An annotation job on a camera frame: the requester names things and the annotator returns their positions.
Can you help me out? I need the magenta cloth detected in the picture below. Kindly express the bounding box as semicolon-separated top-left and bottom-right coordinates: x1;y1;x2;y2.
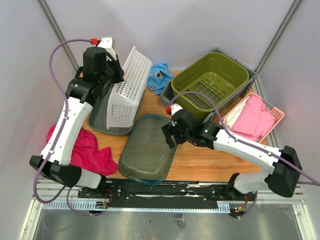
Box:
46;124;121;176

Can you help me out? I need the white perforated plastic basket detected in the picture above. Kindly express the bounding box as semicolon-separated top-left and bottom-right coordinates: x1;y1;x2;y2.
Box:
106;47;152;129

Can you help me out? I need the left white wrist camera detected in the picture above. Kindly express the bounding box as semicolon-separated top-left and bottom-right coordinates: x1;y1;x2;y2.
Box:
90;37;117;60

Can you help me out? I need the dark grey plastic tray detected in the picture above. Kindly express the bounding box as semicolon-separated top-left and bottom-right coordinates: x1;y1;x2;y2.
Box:
87;84;146;136

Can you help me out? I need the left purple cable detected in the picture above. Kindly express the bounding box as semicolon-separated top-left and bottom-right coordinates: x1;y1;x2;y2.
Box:
32;38;111;217

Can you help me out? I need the aluminium frame rail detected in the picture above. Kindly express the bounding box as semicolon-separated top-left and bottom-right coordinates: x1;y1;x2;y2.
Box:
36;178;305;217

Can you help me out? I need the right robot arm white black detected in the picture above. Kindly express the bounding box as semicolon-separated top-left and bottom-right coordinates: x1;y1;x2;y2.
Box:
161;109;302;200

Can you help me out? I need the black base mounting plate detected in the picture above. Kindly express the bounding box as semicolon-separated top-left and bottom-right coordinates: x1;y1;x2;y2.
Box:
77;178;255;212

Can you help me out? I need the blue patterned cloth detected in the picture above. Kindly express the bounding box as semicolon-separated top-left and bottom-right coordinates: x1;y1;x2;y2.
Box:
146;62;174;96

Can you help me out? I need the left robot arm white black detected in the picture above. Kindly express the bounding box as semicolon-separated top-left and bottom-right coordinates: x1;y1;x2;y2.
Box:
29;46;124;198

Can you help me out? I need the olive green plastic basin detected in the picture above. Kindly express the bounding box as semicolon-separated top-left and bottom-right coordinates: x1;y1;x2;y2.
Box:
170;51;250;122

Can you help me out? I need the translucent blue plastic tub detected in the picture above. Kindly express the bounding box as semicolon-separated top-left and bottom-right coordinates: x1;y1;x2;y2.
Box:
118;113;177;186

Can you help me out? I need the grey plastic bin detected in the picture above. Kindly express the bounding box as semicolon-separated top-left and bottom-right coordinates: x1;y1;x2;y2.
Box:
159;47;258;126

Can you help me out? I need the pink plastic basket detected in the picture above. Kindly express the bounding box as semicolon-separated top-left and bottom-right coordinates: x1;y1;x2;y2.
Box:
218;91;285;145

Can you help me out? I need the pink folded cloth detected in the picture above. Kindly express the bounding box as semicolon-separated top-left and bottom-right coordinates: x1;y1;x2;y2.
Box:
222;96;277;141

